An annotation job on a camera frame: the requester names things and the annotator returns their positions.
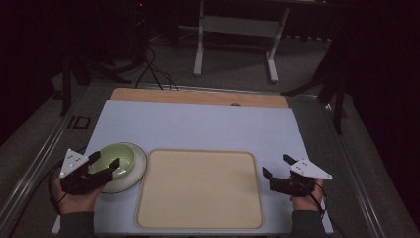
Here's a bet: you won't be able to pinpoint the green bowl on white plate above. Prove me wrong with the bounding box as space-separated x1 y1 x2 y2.
98 141 148 194

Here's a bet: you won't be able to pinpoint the beige tray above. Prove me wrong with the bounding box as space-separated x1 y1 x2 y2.
134 148 265 231

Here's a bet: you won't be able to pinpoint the light blue table mat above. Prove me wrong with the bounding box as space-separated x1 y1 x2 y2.
52 99 335 236

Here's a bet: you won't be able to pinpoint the black floor cables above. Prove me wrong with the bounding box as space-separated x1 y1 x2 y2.
133 42 180 92

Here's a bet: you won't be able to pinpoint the black tripod stand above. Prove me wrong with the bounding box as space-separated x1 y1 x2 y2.
280 38 349 136
58 46 133 117

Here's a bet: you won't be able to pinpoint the person's right hand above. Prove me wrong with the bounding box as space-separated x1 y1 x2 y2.
290 178 325 212

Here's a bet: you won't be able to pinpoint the metal floor rail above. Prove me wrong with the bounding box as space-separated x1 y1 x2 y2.
321 101 392 238
0 87 87 230

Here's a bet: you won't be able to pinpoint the dark equipment rack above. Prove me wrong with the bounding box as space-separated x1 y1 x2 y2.
130 0 151 68

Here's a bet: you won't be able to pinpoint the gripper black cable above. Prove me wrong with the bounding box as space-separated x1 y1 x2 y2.
309 182 349 238
47 158 68 216

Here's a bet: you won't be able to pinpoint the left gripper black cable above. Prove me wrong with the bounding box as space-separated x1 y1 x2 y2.
47 158 68 216

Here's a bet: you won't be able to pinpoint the black floor socket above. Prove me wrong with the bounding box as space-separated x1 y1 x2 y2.
67 115 92 130

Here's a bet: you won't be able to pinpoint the white metal table frame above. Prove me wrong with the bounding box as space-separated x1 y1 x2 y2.
192 0 292 84

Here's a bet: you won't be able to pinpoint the green bowl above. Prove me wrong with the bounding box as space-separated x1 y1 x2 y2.
98 141 148 194
89 142 137 181

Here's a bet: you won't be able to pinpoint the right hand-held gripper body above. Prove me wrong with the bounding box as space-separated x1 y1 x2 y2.
269 158 334 198

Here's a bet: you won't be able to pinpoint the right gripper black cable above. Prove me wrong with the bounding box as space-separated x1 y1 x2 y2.
309 182 349 238

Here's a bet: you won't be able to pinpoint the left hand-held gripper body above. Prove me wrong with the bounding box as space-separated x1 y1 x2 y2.
58 148 114 196

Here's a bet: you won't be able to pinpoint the person's left hand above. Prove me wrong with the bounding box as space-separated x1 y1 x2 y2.
53 178 104 216

